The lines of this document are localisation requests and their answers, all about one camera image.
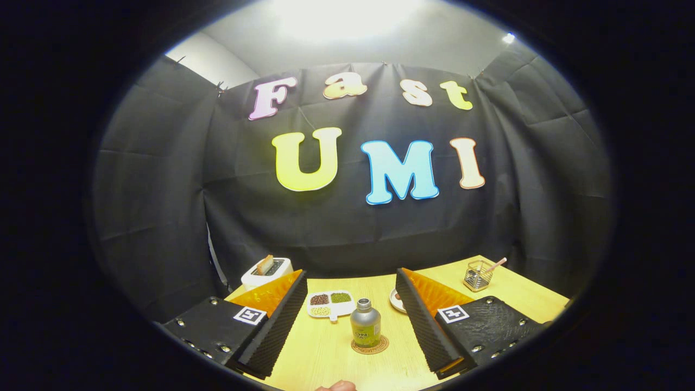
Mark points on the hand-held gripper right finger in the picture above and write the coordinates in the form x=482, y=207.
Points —
x=423, y=331

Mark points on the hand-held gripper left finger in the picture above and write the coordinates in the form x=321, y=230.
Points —
x=271, y=336

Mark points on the round brown coaster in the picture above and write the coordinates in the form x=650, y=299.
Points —
x=383, y=345

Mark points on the silver juice bottle green label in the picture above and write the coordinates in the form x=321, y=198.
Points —
x=365, y=326

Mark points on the white round plate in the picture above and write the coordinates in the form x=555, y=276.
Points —
x=395, y=305

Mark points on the wooden table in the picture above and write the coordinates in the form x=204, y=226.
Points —
x=326, y=353

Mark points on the white toaster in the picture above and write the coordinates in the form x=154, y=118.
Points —
x=255, y=279

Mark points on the toast slice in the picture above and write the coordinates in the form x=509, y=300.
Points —
x=265, y=264

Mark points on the white divided dish with beans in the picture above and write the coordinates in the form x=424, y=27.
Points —
x=345, y=309

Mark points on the pink stick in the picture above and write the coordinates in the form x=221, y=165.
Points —
x=497, y=264

